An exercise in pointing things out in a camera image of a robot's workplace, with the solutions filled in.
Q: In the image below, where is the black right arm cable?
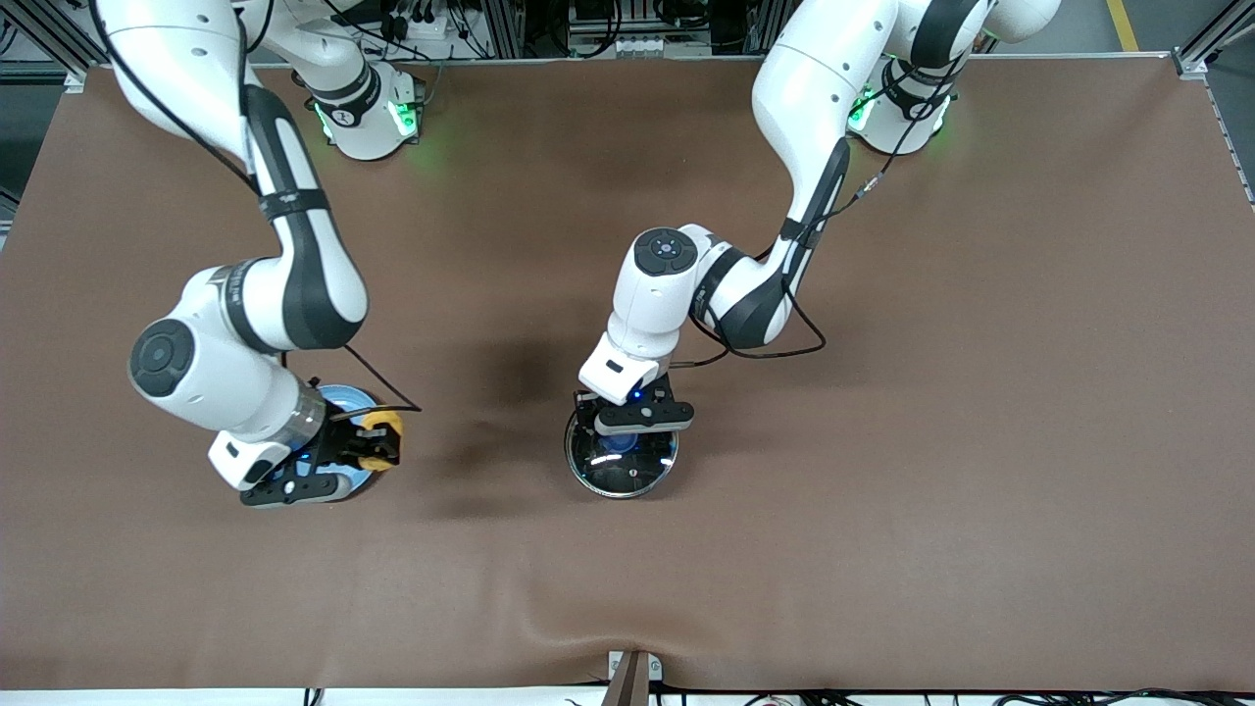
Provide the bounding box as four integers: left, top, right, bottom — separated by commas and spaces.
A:
93, 0, 425, 421

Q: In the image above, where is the black pot blue handle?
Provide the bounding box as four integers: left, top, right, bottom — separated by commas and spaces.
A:
564, 404, 679, 501

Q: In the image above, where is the metal table edge bracket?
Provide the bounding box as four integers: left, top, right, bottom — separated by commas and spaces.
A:
606, 650, 664, 706

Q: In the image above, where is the glass lid blue knob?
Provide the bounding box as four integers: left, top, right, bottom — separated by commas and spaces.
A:
565, 404, 679, 500

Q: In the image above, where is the power strip with black plugs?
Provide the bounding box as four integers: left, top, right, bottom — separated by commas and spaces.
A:
377, 0, 464, 46

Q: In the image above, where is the yellow potato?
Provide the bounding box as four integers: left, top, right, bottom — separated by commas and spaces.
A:
355, 410, 406, 474

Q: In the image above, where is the white power strip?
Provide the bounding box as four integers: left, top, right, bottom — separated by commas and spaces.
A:
568, 33, 713, 61

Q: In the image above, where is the aluminium frame profile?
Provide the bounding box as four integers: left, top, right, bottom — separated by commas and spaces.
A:
1173, 18, 1255, 81

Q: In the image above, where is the blue round plate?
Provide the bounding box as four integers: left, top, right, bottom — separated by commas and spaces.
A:
294, 383, 385, 499

